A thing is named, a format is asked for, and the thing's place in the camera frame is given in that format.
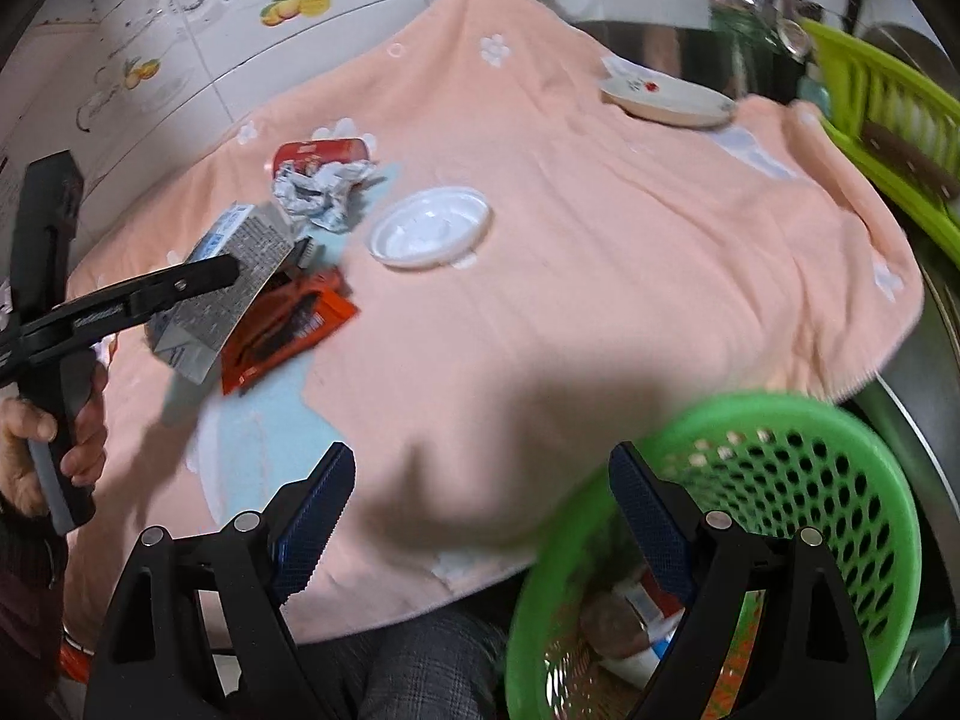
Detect green plastic basket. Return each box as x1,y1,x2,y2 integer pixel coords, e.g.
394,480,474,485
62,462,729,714
504,390,923,720

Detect person's grey plaid trousers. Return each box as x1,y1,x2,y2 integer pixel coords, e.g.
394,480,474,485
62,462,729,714
300,604,518,720

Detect silver foil wrapper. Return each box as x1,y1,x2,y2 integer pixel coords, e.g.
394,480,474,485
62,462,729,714
270,157,376,233

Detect peach flower print blanket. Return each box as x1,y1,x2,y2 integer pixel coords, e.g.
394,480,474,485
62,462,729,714
64,0,925,642

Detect steel ladle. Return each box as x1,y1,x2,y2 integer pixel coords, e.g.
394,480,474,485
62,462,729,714
776,19,811,61

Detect white plastic lid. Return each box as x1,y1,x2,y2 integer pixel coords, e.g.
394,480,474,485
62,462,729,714
367,186,494,271

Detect green dish rack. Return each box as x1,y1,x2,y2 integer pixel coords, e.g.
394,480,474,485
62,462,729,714
799,15,960,267

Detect small ceramic dish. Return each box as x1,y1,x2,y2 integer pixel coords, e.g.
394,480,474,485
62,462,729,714
598,67,737,128

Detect dark utensil holder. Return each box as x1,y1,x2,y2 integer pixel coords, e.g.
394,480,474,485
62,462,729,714
709,4,807,102

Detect cleaver with wooden handle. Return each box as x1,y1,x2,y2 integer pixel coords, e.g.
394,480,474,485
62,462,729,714
859,120,960,203

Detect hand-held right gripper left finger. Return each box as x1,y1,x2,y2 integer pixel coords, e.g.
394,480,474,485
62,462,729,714
82,441,357,720

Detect red drink carton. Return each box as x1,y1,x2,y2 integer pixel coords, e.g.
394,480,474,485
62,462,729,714
622,574,685,625

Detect stainless steel pot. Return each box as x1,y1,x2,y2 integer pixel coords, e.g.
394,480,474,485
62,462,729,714
577,19,713,83

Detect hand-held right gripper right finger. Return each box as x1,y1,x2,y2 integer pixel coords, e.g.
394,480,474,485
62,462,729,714
607,441,877,720

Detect orange snack wrapper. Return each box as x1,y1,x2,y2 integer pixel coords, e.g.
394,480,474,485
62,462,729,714
221,268,359,396

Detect person's left hand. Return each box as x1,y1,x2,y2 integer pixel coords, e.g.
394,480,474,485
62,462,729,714
0,381,110,517

